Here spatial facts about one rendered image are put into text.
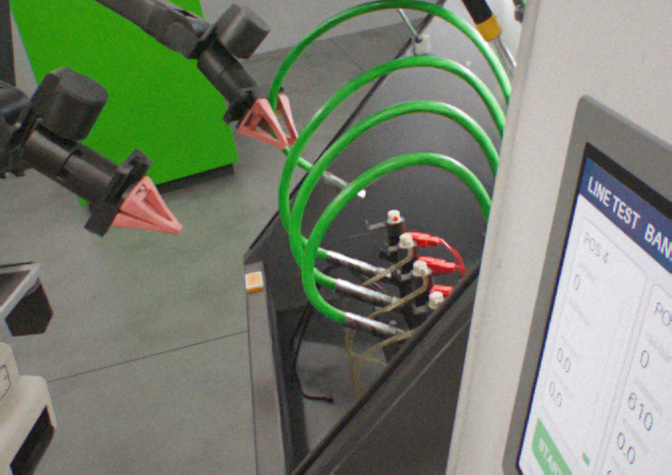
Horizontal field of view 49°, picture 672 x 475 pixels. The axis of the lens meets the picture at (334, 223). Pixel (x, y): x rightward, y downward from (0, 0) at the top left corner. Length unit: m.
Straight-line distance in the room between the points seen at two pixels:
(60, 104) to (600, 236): 0.62
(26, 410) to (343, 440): 0.85
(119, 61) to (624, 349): 3.95
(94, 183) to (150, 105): 3.45
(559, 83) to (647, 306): 0.20
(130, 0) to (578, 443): 0.99
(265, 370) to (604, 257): 0.73
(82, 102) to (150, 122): 3.49
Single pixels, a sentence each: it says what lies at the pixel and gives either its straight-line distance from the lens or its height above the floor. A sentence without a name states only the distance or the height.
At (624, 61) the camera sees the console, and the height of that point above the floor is 1.47.
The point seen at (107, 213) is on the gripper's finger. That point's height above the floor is 1.29.
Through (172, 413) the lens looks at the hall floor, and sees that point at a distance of 2.73.
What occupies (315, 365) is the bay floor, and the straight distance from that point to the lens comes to 1.34.
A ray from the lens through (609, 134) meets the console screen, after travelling 0.52.
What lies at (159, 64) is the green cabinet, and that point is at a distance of 4.32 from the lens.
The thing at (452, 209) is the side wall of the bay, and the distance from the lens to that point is 1.47.
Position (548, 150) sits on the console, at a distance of 0.61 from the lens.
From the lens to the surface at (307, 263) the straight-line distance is 0.83.
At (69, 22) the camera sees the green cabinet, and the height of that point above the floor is 1.08.
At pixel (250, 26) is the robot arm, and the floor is 1.41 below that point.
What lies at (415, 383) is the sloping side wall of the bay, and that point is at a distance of 0.81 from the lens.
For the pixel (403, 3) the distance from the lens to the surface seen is 1.06.
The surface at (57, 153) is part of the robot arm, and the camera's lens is 0.93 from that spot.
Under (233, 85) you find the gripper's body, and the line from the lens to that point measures 1.19.
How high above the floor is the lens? 1.62
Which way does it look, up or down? 26 degrees down
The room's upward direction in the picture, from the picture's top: 11 degrees counter-clockwise
